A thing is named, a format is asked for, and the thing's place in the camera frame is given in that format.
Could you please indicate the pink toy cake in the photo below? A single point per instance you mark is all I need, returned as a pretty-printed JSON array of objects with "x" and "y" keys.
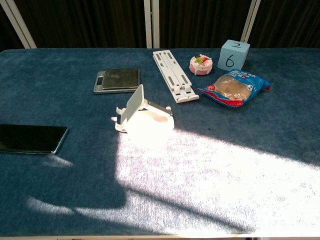
[{"x": 201, "y": 66}]

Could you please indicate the white slanted frame post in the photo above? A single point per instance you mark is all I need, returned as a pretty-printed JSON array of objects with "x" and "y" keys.
[
  {"x": 18, "y": 23},
  {"x": 250, "y": 20}
]

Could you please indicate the white folding laptop stand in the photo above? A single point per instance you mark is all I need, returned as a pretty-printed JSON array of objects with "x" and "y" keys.
[{"x": 172, "y": 75}]

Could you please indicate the blue velvet tablecloth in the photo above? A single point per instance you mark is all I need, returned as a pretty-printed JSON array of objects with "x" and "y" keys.
[{"x": 75, "y": 105}]

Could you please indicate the silver kitchen scale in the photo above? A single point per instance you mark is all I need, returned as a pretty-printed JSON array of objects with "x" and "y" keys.
[{"x": 120, "y": 78}]

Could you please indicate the black smartphone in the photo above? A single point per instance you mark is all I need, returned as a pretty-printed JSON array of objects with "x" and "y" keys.
[{"x": 30, "y": 138}]

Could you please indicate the dark brown curtain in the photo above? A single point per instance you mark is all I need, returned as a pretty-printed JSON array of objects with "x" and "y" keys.
[{"x": 87, "y": 22}]

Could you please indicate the white folding phone stand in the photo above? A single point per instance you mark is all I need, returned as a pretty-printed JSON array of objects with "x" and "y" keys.
[{"x": 147, "y": 120}]

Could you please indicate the blue packaged bread bag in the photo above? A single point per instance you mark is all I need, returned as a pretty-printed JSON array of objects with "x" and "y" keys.
[{"x": 232, "y": 90}]

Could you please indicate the light blue numbered foam cube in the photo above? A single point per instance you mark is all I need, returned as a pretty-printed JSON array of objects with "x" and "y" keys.
[{"x": 231, "y": 58}]

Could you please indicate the white vertical frame post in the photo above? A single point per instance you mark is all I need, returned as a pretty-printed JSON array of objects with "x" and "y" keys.
[{"x": 151, "y": 23}]

